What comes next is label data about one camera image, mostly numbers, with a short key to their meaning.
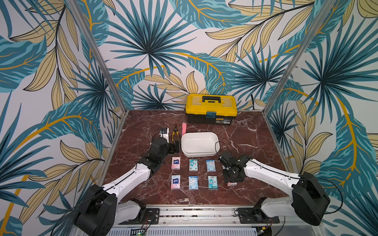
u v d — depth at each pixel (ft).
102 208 1.30
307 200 1.37
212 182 2.68
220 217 2.46
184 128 3.58
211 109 3.29
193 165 2.90
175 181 2.69
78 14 2.28
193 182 2.69
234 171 1.97
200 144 3.43
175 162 2.91
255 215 2.17
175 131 3.49
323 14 2.31
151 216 2.40
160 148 2.08
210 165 2.89
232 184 2.61
